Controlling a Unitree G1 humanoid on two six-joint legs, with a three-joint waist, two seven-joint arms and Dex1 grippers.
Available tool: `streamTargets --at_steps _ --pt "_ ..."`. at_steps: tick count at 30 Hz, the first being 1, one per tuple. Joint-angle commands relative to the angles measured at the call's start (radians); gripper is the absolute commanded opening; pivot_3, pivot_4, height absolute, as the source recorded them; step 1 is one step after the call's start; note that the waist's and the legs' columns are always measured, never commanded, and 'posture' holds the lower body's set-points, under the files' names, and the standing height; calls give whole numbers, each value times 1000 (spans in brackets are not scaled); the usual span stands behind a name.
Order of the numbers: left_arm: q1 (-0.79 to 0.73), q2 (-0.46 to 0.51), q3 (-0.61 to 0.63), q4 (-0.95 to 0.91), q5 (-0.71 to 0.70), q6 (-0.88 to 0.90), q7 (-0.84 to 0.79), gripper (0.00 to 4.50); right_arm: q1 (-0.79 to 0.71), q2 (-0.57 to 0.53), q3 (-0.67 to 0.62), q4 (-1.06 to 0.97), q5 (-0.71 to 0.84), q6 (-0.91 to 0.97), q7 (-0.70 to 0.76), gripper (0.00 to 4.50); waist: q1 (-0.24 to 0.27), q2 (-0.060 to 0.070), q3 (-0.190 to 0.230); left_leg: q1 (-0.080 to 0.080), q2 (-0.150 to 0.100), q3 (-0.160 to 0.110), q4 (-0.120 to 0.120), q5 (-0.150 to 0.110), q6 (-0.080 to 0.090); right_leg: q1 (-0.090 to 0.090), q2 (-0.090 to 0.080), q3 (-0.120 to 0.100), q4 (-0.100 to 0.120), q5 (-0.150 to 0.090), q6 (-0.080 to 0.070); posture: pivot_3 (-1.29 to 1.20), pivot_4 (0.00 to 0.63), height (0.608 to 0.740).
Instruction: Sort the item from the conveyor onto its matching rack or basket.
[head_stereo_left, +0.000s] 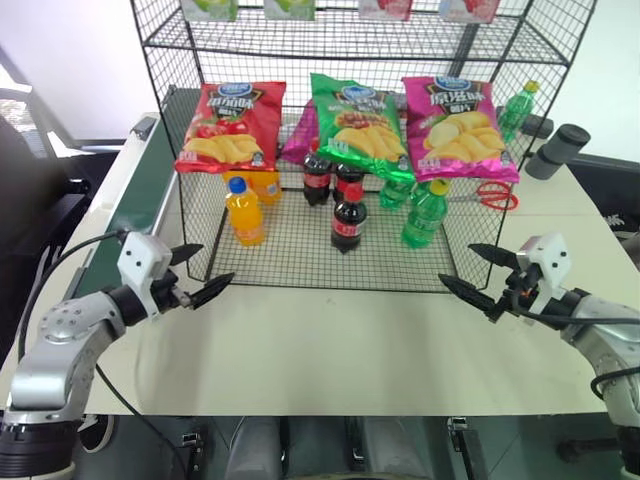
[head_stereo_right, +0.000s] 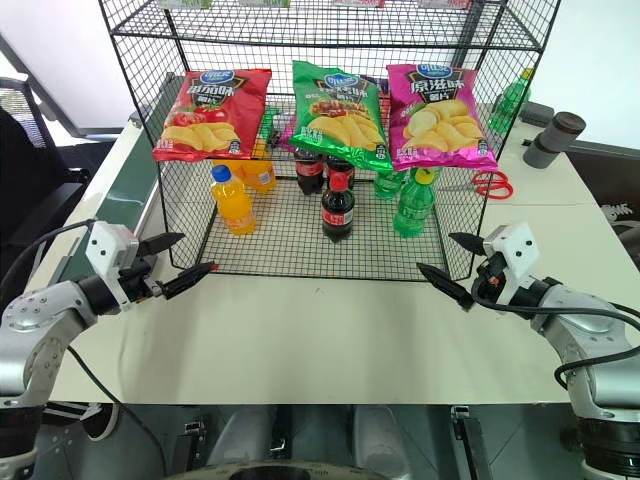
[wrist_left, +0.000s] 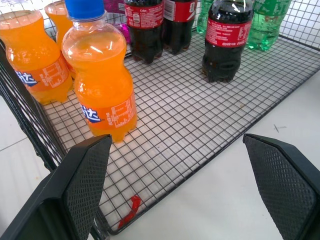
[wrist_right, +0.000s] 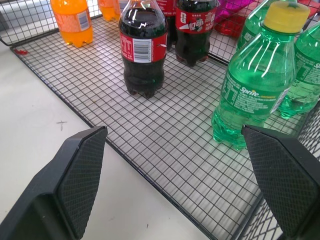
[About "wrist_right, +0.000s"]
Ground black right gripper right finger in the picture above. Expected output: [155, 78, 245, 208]
[241, 124, 320, 239]

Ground pink foil snack bag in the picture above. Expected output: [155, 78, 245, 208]
[214, 0, 263, 24]

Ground green Sprite bottle yellow cap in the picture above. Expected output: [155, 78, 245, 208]
[211, 1, 311, 151]

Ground black wire mesh rack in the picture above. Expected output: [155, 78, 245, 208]
[0, 0, 320, 240]

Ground orange soda bottle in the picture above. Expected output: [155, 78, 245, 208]
[97, 0, 122, 22]
[50, 0, 94, 48]

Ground cola bottle with barcode label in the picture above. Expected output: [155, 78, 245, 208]
[118, 0, 169, 99]

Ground cola bottle with red label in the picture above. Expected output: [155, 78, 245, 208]
[174, 0, 218, 68]
[156, 0, 179, 52]

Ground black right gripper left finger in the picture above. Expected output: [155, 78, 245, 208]
[0, 125, 109, 240]

